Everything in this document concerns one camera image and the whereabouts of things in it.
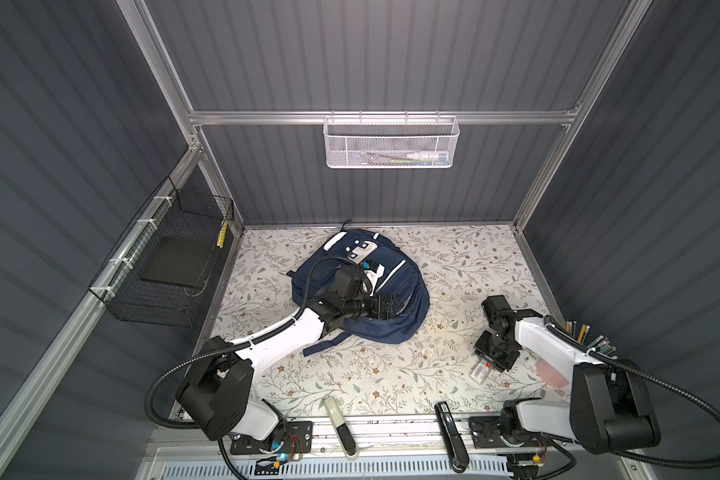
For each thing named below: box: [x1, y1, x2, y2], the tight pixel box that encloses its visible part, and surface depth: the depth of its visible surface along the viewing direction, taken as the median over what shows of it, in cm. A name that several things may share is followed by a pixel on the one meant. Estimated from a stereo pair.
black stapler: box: [434, 401, 470, 473], surface depth 73 cm
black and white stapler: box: [324, 395, 359, 460], surface depth 73 cm
